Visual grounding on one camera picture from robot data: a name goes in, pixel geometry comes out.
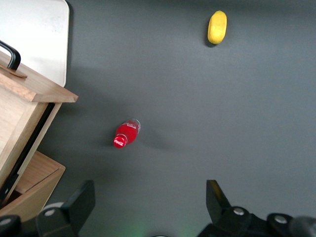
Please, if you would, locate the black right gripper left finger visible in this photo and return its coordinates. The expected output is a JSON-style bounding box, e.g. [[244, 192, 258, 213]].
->
[[36, 180, 96, 237]]

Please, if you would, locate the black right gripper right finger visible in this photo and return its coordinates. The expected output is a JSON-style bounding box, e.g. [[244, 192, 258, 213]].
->
[[206, 179, 252, 227]]

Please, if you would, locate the wooden drawer with handle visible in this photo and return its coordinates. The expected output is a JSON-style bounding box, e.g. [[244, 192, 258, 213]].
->
[[0, 50, 79, 205]]

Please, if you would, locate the black metal drawer handle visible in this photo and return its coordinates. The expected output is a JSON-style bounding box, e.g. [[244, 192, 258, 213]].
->
[[0, 40, 22, 73]]

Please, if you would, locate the red cola bottle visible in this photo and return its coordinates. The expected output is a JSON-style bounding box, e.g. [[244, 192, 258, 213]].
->
[[113, 118, 142, 150]]

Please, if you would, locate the yellow lemon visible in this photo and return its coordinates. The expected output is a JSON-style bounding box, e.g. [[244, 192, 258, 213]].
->
[[207, 10, 228, 45]]

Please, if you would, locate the cream plastic tray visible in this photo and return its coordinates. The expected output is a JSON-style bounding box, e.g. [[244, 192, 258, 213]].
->
[[0, 0, 70, 88]]

